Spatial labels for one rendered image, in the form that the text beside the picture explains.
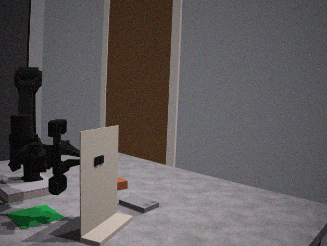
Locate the green flat square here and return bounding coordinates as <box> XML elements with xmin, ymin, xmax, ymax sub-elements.
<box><xmin>6</xmin><ymin>204</ymin><xmax>64</xmax><ymax>229</ymax></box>

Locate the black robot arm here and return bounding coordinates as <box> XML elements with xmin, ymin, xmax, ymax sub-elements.
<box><xmin>8</xmin><ymin>67</ymin><xmax>51</xmax><ymax>182</ymax></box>

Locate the orange block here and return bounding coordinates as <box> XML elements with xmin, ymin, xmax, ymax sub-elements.
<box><xmin>117</xmin><ymin>178</ymin><xmax>128</xmax><ymax>190</ymax></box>

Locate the beige panel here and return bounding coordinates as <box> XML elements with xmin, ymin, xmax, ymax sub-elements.
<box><xmin>79</xmin><ymin>125</ymin><xmax>133</xmax><ymax>246</ymax></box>

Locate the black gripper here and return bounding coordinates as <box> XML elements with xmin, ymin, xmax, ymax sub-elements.
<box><xmin>46</xmin><ymin>119</ymin><xmax>80</xmax><ymax>195</ymax></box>

